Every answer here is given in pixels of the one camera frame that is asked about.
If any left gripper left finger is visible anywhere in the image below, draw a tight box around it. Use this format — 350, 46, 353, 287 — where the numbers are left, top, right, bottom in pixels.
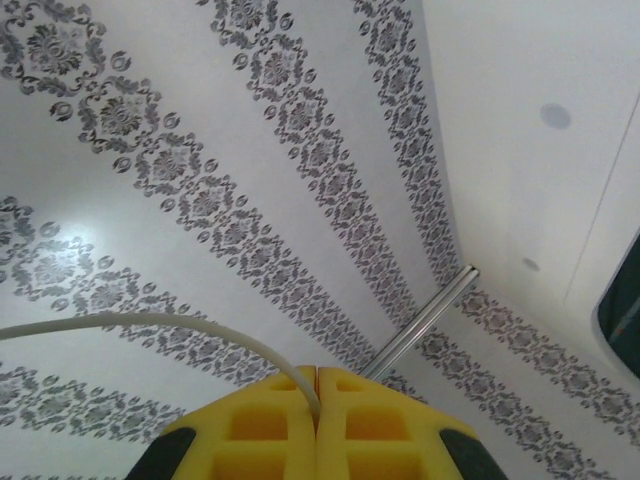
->
130, 365, 318, 480

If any dark panel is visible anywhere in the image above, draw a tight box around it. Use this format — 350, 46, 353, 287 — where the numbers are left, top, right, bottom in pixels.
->
593, 247, 640, 374

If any aluminium frame post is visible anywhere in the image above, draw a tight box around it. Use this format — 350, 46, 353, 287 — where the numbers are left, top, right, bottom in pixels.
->
362, 264, 481, 379

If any thin white cable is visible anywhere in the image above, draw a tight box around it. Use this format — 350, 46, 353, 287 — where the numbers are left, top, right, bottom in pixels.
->
0, 312, 321, 426

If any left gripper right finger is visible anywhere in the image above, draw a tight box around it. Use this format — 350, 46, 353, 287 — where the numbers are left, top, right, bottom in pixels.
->
316, 366, 507, 480

